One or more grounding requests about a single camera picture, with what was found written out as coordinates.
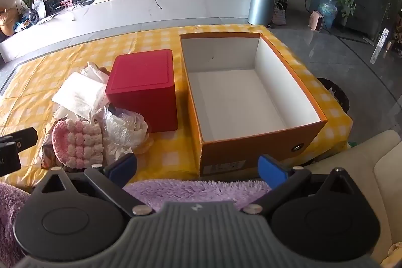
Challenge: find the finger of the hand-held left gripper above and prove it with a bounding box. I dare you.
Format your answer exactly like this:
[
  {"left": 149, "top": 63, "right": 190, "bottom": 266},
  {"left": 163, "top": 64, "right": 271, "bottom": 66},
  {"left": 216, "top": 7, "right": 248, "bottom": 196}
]
[{"left": 0, "top": 127, "right": 38, "bottom": 150}]

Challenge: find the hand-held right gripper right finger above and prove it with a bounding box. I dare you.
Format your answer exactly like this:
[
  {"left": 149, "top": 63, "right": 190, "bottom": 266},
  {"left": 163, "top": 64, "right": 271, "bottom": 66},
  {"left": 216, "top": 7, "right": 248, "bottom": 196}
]
[{"left": 243, "top": 154, "right": 366, "bottom": 215}]

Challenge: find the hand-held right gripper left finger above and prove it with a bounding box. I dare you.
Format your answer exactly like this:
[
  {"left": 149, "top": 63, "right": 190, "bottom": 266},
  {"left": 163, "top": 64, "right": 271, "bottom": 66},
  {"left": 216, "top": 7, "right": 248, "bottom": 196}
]
[{"left": 30, "top": 153, "right": 154, "bottom": 217}]

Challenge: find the white plastic bag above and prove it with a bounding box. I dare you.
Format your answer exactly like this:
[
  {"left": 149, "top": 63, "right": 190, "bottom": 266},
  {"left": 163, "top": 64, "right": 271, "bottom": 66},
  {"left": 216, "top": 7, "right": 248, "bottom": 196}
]
[{"left": 102, "top": 103, "right": 149, "bottom": 156}]

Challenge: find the pink white crocheted pouch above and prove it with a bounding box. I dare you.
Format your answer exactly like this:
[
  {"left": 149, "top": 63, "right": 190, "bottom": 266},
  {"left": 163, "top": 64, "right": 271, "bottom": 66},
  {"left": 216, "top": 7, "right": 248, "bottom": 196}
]
[{"left": 52, "top": 119, "right": 104, "bottom": 169}]

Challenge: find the white mesh cloth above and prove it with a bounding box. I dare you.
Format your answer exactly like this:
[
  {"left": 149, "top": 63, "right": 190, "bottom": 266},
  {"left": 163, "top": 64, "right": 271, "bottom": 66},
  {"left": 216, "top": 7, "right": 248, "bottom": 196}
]
[{"left": 52, "top": 72, "right": 109, "bottom": 118}]

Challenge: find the orange cardboard box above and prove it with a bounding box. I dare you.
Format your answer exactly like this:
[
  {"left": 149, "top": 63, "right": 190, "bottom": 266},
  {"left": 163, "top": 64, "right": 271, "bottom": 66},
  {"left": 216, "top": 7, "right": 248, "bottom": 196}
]
[{"left": 180, "top": 32, "right": 328, "bottom": 177}]

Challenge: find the purple fluffy blanket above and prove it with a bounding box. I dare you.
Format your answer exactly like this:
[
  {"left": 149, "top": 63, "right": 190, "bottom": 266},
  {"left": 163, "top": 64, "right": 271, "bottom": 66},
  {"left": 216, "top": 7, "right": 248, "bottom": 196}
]
[{"left": 0, "top": 178, "right": 272, "bottom": 268}]

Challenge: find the red box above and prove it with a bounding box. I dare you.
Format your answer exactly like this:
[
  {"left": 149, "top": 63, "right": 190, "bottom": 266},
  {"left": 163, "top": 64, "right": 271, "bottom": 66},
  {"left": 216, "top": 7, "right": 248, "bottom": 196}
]
[{"left": 105, "top": 49, "right": 179, "bottom": 133}]

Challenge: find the beige sofa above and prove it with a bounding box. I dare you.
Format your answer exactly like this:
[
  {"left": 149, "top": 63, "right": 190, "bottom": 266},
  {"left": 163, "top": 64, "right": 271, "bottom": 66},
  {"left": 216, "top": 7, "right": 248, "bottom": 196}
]
[{"left": 301, "top": 130, "right": 402, "bottom": 268}]

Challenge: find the black bin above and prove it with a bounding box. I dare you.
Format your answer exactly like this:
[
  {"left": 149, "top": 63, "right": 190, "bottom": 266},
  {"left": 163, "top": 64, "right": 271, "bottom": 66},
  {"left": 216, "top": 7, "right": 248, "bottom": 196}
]
[{"left": 316, "top": 78, "right": 350, "bottom": 113}]

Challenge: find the golden acorn-shaped jar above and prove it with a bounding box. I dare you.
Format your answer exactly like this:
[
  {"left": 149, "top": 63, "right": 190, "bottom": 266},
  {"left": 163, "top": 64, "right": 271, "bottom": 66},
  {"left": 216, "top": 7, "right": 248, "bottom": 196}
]
[{"left": 0, "top": 7, "right": 18, "bottom": 36}]

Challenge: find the woven basket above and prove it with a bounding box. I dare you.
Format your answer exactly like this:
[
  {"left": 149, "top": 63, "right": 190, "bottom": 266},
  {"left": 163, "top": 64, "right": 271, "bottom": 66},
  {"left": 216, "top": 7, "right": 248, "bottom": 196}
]
[{"left": 272, "top": 3, "right": 288, "bottom": 26}]

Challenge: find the pink heater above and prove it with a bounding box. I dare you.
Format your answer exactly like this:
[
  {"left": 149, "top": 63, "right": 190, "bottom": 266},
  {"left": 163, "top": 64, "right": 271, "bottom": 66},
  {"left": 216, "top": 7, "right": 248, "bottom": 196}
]
[{"left": 309, "top": 11, "right": 326, "bottom": 33}]

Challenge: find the white TV console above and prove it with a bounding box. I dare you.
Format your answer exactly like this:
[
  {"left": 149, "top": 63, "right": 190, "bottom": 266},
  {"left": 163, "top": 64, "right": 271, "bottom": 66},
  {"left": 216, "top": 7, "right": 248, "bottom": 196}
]
[{"left": 0, "top": 0, "right": 277, "bottom": 63}]

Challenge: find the silver trash can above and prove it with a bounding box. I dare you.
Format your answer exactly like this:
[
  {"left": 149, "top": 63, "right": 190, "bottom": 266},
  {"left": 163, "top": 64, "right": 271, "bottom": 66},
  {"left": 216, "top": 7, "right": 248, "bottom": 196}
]
[{"left": 248, "top": 0, "right": 276, "bottom": 26}]

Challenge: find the white tall carton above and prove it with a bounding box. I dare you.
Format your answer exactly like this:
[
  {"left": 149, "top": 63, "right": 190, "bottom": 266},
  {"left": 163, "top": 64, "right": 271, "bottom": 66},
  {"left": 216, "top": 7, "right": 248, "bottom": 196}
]
[{"left": 370, "top": 28, "right": 390, "bottom": 65}]

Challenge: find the blue water jug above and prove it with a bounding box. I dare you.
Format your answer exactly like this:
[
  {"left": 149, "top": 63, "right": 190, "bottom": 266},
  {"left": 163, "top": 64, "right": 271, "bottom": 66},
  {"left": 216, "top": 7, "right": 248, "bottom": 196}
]
[{"left": 318, "top": 0, "right": 338, "bottom": 28}]

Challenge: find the cluttered display shelf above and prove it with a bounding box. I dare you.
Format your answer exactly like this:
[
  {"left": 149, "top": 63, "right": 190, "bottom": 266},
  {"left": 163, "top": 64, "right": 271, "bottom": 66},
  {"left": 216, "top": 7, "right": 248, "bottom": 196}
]
[{"left": 389, "top": 8, "right": 402, "bottom": 52}]

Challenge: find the grey cabinet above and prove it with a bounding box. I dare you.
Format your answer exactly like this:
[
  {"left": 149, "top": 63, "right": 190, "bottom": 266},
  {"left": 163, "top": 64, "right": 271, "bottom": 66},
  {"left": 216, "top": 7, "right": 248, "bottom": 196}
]
[{"left": 344, "top": 0, "right": 392, "bottom": 38}]

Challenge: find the black photo frame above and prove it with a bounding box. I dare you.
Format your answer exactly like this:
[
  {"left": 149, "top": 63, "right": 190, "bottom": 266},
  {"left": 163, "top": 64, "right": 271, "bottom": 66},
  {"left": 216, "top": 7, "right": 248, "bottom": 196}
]
[{"left": 31, "top": 0, "right": 48, "bottom": 19}]

